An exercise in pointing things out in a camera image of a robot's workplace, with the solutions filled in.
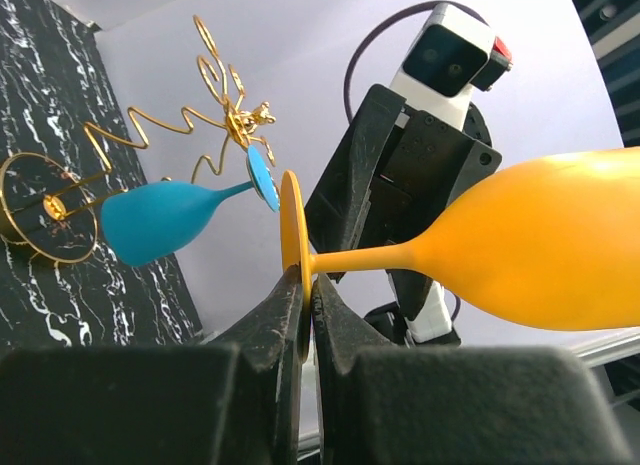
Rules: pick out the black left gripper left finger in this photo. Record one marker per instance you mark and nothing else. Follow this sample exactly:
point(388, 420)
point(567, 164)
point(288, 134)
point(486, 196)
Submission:
point(232, 400)

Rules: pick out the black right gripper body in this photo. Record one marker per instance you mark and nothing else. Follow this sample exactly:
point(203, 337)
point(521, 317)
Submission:
point(424, 168)

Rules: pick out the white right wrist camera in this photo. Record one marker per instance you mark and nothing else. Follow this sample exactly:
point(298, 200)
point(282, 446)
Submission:
point(454, 53)

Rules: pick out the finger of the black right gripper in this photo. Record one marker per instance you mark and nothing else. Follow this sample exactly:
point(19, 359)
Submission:
point(337, 208)

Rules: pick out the yellow wine glass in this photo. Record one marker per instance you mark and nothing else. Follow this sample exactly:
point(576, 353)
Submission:
point(551, 243)

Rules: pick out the blue wine glass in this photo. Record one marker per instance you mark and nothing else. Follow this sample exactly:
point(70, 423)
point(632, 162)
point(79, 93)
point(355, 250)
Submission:
point(160, 218)

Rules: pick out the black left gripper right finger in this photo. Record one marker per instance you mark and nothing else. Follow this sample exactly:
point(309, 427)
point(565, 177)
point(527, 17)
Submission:
point(382, 403)

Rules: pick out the gold wire wine glass rack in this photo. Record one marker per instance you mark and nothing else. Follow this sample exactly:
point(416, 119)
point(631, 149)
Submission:
point(240, 125)

